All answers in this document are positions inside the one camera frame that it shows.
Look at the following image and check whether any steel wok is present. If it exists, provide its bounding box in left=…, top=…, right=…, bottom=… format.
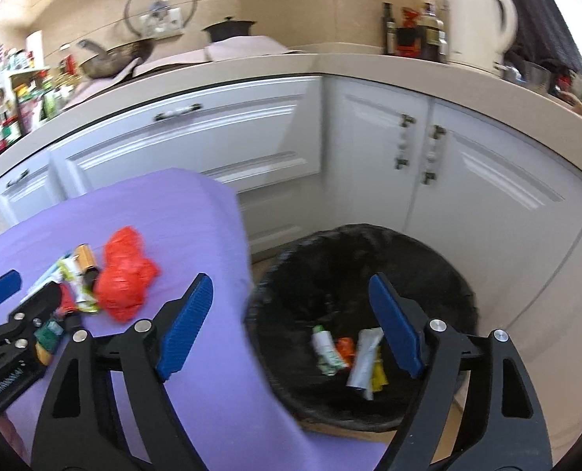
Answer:
left=77, top=37, right=155, bottom=79

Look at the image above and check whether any trash bin with black bag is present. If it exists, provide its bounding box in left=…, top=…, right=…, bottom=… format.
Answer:
left=244, top=223, right=479, bottom=433

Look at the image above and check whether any wide drawer handle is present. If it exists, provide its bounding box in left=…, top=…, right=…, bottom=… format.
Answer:
left=154, top=104, right=203, bottom=122

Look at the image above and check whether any white cloth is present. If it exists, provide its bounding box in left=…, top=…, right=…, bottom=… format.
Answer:
left=205, top=35, right=304, bottom=62
left=62, top=56, right=208, bottom=109

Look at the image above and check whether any white lid holder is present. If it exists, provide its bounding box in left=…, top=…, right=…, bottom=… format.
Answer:
left=140, top=6, right=184, bottom=36

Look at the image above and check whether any gold black battery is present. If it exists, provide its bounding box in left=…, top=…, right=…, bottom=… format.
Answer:
left=73, top=244, right=100, bottom=281

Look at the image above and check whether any yellow snack wrapper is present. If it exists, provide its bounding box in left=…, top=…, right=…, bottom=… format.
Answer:
left=372, top=346, right=389, bottom=393

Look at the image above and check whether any narrow white cabinet door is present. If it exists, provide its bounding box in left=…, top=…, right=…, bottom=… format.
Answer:
left=323, top=78, right=431, bottom=241

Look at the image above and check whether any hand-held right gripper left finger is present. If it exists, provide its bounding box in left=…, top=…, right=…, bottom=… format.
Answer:
left=30, top=273, right=214, bottom=471

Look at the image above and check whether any spice rack with bottles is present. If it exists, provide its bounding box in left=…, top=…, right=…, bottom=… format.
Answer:
left=0, top=44, right=83, bottom=168

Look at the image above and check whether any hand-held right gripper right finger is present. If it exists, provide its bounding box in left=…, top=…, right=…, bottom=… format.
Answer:
left=368, top=273, right=553, bottom=471

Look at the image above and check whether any cabinet door handle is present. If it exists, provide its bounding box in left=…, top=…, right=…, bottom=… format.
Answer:
left=421, top=125, right=446, bottom=186
left=395, top=114, right=416, bottom=170

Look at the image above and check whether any large orange plastic bag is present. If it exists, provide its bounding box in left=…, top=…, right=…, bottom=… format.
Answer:
left=93, top=226, right=161, bottom=325

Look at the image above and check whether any green packet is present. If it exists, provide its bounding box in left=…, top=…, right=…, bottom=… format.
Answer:
left=35, top=319, right=66, bottom=366

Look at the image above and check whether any small white drawer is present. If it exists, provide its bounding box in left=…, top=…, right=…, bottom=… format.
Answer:
left=0, top=162, right=58, bottom=229

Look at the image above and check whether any white electric kettle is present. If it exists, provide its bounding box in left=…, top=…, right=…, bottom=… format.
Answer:
left=448, top=0, right=518, bottom=77

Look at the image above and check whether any small orange plastic bag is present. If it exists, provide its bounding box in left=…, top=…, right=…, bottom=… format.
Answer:
left=336, top=338, right=356, bottom=369

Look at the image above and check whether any dark curtain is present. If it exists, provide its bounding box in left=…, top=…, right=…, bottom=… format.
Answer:
left=482, top=0, right=582, bottom=77

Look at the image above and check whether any glass cup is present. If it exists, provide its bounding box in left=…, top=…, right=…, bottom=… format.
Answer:
left=521, top=61, right=553, bottom=96

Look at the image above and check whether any purple tablecloth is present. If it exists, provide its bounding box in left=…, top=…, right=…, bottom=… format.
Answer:
left=0, top=167, right=390, bottom=471

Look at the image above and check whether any paper towel roll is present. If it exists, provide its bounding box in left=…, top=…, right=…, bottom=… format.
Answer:
left=25, top=30, right=44, bottom=70

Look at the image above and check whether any soy sauce bottle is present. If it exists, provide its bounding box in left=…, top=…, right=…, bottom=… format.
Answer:
left=418, top=4, right=446, bottom=63

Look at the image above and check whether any plain white tube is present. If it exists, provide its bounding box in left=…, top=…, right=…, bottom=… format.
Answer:
left=346, top=328, right=385, bottom=400

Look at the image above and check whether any green snack wrapper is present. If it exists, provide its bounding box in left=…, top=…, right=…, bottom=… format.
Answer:
left=58, top=255, right=100, bottom=314

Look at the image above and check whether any black pot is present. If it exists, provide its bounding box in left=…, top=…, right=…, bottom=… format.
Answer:
left=203, top=16, right=257, bottom=42

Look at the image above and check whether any white spice rack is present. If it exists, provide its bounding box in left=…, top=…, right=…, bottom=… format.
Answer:
left=0, top=49, right=51, bottom=109

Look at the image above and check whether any wide white drawer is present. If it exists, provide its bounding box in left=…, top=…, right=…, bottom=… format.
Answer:
left=50, top=76, right=323, bottom=207

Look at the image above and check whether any dark olive oil bottle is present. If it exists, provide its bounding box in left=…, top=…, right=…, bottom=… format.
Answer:
left=382, top=2, right=400, bottom=56

